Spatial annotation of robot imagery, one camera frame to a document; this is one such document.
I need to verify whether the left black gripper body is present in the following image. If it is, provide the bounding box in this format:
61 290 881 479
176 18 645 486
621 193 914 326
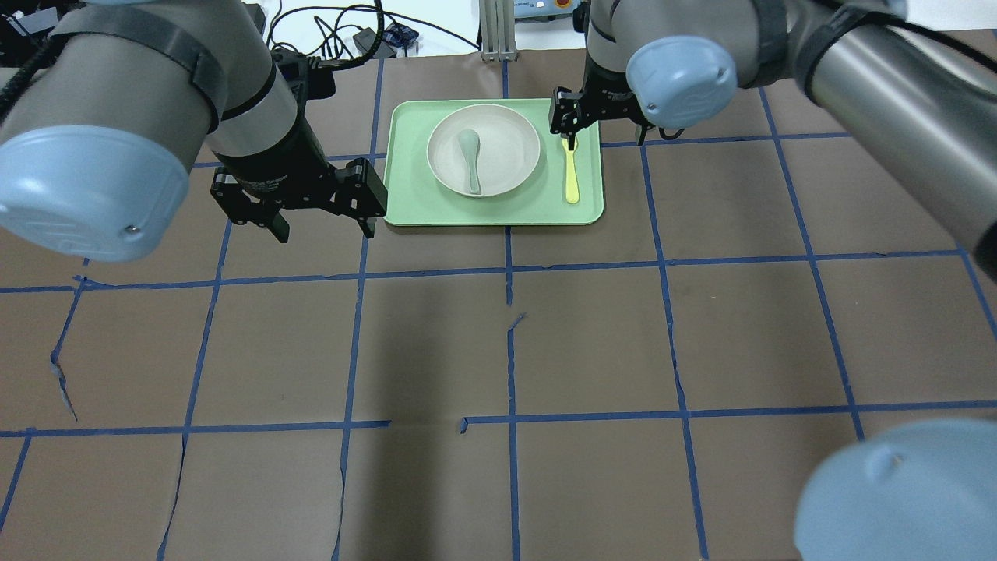
215 117 335 214

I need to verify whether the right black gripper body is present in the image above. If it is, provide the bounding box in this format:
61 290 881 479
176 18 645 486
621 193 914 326
580 62 651 125

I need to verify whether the white round plate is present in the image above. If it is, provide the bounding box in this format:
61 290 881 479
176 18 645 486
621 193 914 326
426 104 542 199

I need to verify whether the yellow plastic fork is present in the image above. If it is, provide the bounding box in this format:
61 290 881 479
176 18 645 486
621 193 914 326
562 137 580 205

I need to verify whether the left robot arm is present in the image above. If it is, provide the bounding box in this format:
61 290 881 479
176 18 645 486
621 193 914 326
1 1 389 262

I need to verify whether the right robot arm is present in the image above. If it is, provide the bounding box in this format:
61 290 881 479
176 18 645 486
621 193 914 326
549 1 996 560

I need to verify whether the light green tray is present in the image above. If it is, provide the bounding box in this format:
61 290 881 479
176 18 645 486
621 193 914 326
384 99 604 227

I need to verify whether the pale green plastic spoon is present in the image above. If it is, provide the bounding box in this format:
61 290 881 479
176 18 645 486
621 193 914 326
458 129 483 196

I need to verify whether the teach pendant near tray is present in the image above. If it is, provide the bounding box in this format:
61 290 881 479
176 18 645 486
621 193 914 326
513 0 587 23

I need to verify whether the black power adapter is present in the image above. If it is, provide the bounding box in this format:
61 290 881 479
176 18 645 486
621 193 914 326
352 27 396 59

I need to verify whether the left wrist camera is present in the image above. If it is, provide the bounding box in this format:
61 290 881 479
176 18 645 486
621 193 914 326
270 48 337 111

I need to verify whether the aluminium frame post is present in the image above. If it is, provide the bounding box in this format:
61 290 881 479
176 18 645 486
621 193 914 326
478 0 519 62

